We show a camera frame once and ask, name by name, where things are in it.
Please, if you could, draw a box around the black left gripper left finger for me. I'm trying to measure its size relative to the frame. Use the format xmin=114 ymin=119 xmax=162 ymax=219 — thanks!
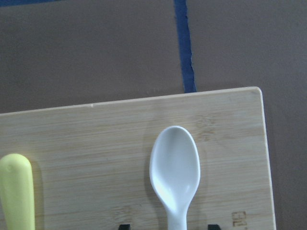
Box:
xmin=119 ymin=224 xmax=131 ymax=230

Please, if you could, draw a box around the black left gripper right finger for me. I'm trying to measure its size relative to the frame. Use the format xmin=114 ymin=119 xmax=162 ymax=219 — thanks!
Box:
xmin=207 ymin=224 xmax=221 ymax=230

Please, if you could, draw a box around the white plastic spoon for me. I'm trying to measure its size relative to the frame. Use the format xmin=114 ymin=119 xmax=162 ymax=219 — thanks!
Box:
xmin=149 ymin=126 xmax=201 ymax=230

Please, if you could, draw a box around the bamboo cutting board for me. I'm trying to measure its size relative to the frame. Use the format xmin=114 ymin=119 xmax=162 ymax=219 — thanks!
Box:
xmin=0 ymin=87 xmax=276 ymax=230

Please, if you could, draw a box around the yellow plastic knife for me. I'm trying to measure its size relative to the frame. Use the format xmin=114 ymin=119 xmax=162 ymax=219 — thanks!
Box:
xmin=0 ymin=153 xmax=35 ymax=230

